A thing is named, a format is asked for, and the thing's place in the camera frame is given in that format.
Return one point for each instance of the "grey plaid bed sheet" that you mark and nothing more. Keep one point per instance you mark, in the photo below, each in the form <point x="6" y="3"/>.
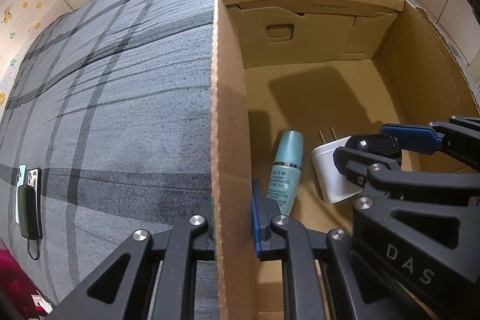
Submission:
<point x="112" y="98"/>

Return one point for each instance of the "brown cardboard box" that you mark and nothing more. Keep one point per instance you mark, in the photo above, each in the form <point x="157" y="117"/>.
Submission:
<point x="300" y="87"/>

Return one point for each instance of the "black power bank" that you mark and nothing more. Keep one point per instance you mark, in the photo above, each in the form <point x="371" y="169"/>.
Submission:
<point x="30" y="211"/>

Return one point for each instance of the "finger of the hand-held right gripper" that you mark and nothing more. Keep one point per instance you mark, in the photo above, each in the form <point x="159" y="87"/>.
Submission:
<point x="352" y="162"/>
<point x="408" y="136"/>

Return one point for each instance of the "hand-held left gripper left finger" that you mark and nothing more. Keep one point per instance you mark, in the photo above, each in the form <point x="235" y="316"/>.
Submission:
<point x="187" y="230"/>

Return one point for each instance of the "teal smartphone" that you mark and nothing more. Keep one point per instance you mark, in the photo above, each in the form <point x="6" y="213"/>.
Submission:
<point x="19" y="173"/>

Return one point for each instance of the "small black glossy device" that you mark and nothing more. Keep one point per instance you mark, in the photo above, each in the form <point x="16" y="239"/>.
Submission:
<point x="371" y="144"/>

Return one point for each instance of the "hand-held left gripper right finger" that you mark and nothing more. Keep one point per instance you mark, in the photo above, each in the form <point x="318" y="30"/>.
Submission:
<point x="257" y="222"/>

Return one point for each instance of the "cream wardrobe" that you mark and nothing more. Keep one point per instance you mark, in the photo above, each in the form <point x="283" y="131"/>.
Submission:
<point x="450" y="16"/>

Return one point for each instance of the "red cloth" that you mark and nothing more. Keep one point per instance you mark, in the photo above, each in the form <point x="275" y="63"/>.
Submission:
<point x="18" y="282"/>

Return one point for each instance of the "silver smartphone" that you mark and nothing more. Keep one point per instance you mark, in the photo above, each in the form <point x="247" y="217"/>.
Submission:
<point x="34" y="175"/>

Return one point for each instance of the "large white charger plug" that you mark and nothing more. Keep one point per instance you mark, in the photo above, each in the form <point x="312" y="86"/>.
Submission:
<point x="326" y="170"/>

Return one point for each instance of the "teal cosmetic bottle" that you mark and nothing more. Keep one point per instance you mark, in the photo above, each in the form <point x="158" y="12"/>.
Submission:
<point x="287" y="162"/>

